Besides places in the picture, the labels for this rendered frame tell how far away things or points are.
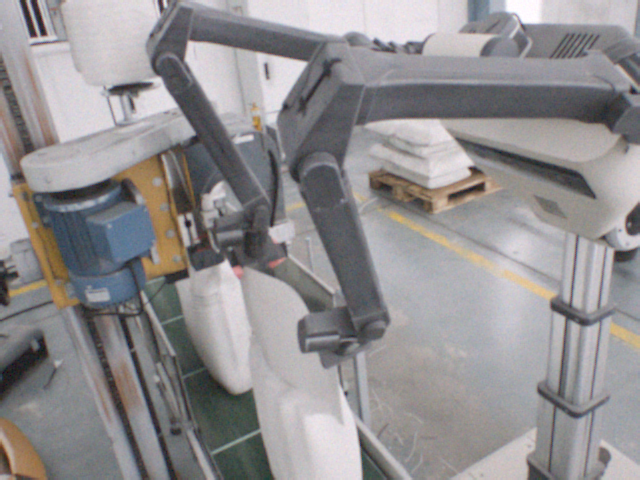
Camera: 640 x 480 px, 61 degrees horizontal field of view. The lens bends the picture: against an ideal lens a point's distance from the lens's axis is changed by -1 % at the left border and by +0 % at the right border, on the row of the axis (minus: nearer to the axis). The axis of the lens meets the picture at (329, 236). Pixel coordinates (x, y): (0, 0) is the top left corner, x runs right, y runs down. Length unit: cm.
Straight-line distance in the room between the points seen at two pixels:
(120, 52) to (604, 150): 84
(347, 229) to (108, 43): 63
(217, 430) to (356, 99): 154
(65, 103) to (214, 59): 195
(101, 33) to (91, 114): 299
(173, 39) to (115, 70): 16
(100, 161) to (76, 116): 296
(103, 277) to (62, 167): 24
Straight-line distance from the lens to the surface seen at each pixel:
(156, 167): 138
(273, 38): 107
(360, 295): 80
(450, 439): 233
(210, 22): 103
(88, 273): 124
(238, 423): 193
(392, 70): 54
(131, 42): 113
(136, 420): 175
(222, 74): 565
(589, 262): 128
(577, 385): 144
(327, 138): 53
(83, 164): 113
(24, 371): 324
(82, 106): 409
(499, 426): 239
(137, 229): 114
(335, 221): 65
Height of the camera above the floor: 168
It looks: 25 degrees down
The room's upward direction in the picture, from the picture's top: 7 degrees counter-clockwise
